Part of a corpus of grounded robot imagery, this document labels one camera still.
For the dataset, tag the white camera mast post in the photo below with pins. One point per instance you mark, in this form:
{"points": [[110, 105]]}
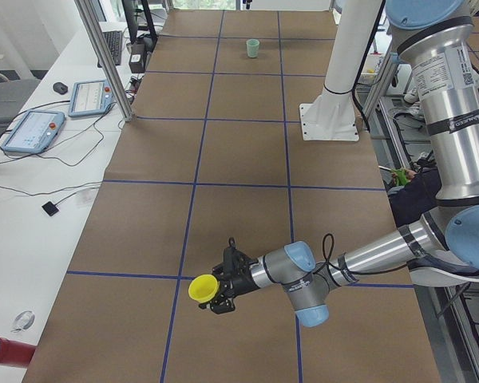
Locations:
{"points": [[359, 19]]}

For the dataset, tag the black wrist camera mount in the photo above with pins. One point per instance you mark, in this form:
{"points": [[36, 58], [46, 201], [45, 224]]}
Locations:
{"points": [[232, 256]]}

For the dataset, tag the green handheld controller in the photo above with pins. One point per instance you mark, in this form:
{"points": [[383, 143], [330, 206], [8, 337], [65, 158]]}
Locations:
{"points": [[399, 177]]}

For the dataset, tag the seated person in dark jacket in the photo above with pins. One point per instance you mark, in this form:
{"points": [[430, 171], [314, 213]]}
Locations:
{"points": [[416, 197]]}

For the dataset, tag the red cylinder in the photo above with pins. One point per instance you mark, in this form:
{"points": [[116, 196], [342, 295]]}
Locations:
{"points": [[15, 354]]}

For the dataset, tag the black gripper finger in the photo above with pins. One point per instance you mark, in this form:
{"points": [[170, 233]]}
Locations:
{"points": [[220, 304], [221, 271]]}

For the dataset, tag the white mast base plate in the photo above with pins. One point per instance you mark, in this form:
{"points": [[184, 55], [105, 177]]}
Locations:
{"points": [[330, 117]]}

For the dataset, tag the small black square pad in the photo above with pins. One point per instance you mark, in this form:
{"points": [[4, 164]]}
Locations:
{"points": [[50, 208]]}

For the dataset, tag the clear tape dispenser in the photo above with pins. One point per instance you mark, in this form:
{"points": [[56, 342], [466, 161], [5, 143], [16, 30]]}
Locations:
{"points": [[23, 321]]}

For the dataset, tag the near teach pendant tablet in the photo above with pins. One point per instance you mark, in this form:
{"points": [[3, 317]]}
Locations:
{"points": [[34, 133]]}

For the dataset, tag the light green cup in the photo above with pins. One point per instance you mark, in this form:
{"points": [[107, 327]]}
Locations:
{"points": [[252, 47]]}

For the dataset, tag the white chair seat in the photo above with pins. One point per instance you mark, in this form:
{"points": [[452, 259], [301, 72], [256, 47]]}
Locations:
{"points": [[424, 273]]}

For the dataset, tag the black keyboard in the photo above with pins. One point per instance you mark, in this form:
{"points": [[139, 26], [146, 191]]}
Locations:
{"points": [[114, 41]]}

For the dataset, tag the teach pendant tablet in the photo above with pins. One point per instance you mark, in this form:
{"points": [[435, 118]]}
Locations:
{"points": [[34, 133], [90, 98]]}

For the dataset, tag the aluminium frame post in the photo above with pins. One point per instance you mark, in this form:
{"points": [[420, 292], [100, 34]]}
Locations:
{"points": [[89, 18]]}

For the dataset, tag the yellow cup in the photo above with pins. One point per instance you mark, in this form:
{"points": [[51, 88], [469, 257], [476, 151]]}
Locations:
{"points": [[203, 288]]}

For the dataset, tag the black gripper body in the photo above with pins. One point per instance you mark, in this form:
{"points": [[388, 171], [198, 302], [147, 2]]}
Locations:
{"points": [[240, 282]]}

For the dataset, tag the far teach pendant tablet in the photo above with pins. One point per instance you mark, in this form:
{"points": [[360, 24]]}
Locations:
{"points": [[90, 98]]}

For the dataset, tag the black computer mouse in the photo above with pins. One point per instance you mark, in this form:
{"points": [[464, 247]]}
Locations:
{"points": [[60, 88]]}

